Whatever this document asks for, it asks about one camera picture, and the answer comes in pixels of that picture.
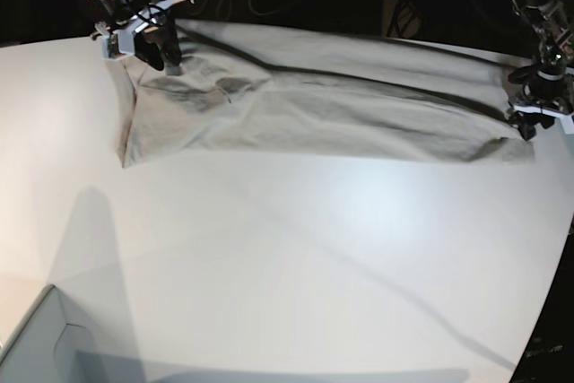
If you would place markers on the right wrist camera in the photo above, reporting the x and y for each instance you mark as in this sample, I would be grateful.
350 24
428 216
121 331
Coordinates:
118 44

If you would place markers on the grey t-shirt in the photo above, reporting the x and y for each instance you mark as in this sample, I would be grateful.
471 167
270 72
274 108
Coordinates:
245 87

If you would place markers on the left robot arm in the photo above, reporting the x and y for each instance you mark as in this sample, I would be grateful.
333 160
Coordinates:
545 87

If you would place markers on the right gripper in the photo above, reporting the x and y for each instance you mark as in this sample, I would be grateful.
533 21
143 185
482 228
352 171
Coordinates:
148 52

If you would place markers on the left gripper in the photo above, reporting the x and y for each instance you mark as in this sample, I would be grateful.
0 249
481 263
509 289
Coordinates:
545 113

